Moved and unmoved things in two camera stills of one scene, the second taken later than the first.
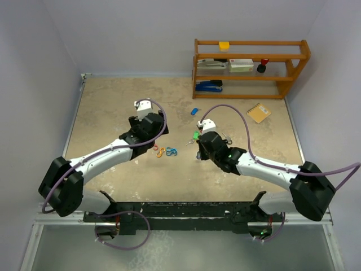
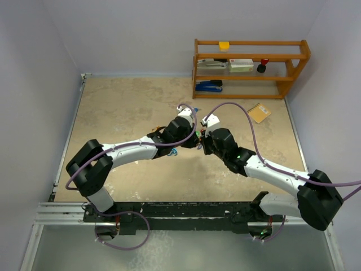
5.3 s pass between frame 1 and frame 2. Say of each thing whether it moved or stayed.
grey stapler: stayed
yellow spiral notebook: stayed
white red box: stayed
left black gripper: moved
